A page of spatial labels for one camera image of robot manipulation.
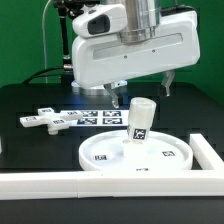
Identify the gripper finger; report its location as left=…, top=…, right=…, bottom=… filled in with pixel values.
left=104, top=80, right=126, bottom=109
left=161, top=70, right=175, bottom=97

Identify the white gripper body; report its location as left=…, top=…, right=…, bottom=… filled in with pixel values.
left=72, top=11, right=200, bottom=89

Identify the white round table top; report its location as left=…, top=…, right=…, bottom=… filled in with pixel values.
left=79, top=130, right=193, bottom=171

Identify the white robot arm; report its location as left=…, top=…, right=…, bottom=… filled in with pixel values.
left=72, top=0, right=200, bottom=107

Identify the white marker sheet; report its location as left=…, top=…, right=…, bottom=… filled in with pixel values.
left=69, top=110, right=129, bottom=126

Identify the white cross-shaped table base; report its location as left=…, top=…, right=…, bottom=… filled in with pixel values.
left=20, top=107, right=83, bottom=135

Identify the white L-shaped fence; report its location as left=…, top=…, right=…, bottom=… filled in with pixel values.
left=0, top=134, right=224, bottom=200

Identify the black cable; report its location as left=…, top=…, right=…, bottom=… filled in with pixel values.
left=22, top=66, right=76, bottom=85

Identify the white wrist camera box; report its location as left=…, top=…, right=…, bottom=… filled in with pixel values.
left=72, top=4, right=128, bottom=38

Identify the black camera stand pole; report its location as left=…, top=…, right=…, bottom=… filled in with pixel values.
left=53, top=0, right=100, bottom=86

